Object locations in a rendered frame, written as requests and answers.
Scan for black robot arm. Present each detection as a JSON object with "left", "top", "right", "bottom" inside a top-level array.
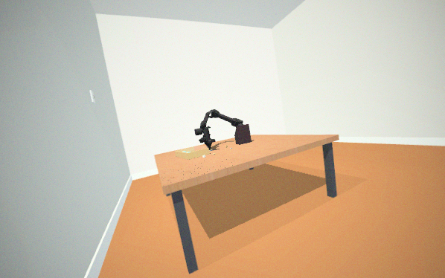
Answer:
[{"left": 194, "top": 109, "right": 243, "bottom": 143}]

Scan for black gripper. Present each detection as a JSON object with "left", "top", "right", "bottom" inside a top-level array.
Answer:
[{"left": 203, "top": 133, "right": 216, "bottom": 150}]

